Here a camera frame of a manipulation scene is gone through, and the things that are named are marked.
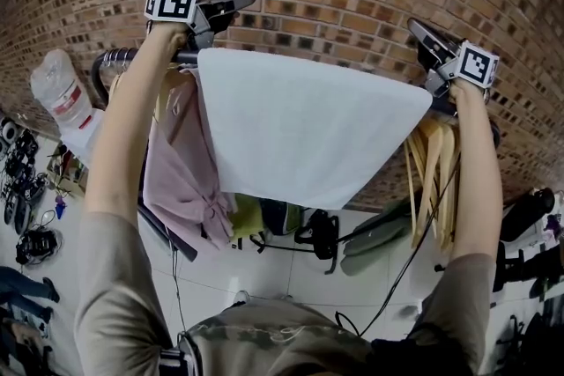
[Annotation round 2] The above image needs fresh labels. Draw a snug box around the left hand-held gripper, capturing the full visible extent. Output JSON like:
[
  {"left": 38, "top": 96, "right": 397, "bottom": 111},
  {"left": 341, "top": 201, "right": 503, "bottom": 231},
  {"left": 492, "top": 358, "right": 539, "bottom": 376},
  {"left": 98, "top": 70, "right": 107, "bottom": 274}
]
[{"left": 144, "top": 0, "right": 258, "bottom": 51}]

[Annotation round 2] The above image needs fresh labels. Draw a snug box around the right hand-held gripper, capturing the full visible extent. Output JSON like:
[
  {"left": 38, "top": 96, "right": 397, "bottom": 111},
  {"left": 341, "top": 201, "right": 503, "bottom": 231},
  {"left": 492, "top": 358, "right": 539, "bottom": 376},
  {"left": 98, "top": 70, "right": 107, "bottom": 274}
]
[{"left": 406, "top": 17, "right": 501, "bottom": 103}]

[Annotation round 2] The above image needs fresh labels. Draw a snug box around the black clothes rack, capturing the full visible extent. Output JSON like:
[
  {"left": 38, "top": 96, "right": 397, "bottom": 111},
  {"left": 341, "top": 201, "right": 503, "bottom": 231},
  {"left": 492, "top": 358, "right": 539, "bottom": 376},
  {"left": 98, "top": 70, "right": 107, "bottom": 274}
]
[{"left": 90, "top": 48, "right": 502, "bottom": 264}]

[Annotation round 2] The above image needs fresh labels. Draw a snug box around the white cloth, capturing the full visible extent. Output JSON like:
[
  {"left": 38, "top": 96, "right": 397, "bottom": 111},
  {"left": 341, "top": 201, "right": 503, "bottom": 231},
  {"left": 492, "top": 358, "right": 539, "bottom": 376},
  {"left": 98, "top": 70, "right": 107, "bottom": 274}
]
[{"left": 195, "top": 47, "right": 434, "bottom": 211}]

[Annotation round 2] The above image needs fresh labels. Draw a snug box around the person's left forearm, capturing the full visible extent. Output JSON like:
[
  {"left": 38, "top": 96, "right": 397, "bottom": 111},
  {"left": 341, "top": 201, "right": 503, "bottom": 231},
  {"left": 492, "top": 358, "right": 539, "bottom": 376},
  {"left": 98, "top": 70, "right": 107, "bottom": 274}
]
[{"left": 82, "top": 23, "right": 189, "bottom": 231}]

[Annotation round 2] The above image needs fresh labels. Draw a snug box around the person's right forearm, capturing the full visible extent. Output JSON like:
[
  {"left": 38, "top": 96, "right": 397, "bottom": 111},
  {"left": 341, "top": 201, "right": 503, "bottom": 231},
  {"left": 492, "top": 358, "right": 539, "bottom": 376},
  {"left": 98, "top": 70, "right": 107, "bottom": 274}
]
[{"left": 448, "top": 77, "right": 504, "bottom": 266}]

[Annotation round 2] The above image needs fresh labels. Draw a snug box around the row of wooden hangers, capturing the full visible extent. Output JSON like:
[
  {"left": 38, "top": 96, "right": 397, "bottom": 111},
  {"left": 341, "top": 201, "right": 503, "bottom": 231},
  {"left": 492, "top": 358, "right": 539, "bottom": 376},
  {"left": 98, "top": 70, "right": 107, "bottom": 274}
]
[
  {"left": 402, "top": 117, "right": 463, "bottom": 253},
  {"left": 107, "top": 63, "right": 196, "bottom": 121}
]

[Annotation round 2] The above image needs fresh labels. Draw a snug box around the pink robe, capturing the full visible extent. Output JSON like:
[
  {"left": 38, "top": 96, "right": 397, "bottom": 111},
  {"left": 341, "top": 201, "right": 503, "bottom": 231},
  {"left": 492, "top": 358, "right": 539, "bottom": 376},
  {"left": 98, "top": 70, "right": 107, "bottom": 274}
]
[{"left": 143, "top": 64, "right": 238, "bottom": 253}]

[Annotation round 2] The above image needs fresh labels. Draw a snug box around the clear water bottle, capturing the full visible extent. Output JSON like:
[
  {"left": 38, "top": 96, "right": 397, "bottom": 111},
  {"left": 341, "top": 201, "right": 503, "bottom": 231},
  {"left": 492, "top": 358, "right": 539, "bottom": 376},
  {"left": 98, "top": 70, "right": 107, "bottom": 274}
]
[{"left": 29, "top": 48, "right": 97, "bottom": 132}]

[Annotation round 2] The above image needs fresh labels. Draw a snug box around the white water dispenser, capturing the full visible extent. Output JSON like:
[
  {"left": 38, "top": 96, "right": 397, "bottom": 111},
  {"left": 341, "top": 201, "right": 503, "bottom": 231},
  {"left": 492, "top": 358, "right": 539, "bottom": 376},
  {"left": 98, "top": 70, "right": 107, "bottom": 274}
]
[{"left": 56, "top": 108, "right": 106, "bottom": 165}]

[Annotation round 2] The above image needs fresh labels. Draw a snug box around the yellow-green cloth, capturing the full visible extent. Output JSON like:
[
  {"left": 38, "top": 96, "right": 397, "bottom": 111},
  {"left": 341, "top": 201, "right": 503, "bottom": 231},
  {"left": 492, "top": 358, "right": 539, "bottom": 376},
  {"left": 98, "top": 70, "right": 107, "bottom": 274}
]
[{"left": 227, "top": 192, "right": 266, "bottom": 242}]

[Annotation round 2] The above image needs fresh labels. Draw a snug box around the green black backpack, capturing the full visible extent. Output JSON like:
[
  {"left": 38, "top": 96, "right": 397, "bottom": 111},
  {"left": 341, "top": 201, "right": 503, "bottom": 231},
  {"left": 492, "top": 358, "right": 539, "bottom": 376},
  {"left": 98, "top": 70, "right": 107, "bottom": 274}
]
[{"left": 258, "top": 196, "right": 306, "bottom": 238}]

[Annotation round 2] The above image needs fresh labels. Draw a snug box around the cardboard box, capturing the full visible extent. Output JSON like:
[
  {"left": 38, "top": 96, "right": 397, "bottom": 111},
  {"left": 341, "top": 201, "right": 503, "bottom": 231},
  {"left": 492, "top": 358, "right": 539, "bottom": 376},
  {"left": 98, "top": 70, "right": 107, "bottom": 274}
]
[{"left": 45, "top": 142, "right": 90, "bottom": 195}]

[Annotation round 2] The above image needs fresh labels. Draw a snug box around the small blue object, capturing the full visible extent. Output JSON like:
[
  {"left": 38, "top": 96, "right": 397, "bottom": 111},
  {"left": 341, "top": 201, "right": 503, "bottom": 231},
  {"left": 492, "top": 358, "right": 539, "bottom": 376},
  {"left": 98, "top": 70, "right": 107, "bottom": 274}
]
[{"left": 53, "top": 194, "right": 69, "bottom": 221}]

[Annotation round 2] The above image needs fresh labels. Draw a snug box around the pile of black devices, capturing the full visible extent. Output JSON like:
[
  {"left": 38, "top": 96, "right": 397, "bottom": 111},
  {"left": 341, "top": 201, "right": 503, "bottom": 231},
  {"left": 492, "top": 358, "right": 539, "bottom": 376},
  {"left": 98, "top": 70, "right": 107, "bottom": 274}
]
[{"left": 0, "top": 115, "right": 66, "bottom": 269}]

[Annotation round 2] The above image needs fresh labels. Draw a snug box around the black chest harness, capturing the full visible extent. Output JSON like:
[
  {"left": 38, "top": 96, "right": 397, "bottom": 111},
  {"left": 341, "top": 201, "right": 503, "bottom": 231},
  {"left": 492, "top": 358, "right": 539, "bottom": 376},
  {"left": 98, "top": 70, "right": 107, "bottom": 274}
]
[{"left": 368, "top": 322, "right": 464, "bottom": 376}]

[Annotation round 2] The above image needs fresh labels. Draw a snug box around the person's beige t-shirt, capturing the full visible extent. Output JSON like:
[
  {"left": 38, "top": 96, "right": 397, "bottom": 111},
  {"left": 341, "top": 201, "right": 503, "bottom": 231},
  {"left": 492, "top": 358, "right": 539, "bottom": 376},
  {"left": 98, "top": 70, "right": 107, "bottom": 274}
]
[{"left": 73, "top": 210, "right": 498, "bottom": 376}]

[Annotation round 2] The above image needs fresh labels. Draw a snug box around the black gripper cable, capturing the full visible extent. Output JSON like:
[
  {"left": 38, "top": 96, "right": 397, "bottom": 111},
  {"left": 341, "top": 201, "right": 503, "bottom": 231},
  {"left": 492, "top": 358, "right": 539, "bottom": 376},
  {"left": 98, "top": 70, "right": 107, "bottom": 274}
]
[
  {"left": 168, "top": 249, "right": 187, "bottom": 335},
  {"left": 336, "top": 157, "right": 463, "bottom": 339}
]

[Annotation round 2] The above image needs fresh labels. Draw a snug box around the navy white chest strap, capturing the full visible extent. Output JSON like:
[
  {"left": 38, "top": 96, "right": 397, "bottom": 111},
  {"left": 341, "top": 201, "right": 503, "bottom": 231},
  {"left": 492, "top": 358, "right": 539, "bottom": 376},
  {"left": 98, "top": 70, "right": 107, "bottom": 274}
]
[{"left": 157, "top": 346, "right": 200, "bottom": 376}]

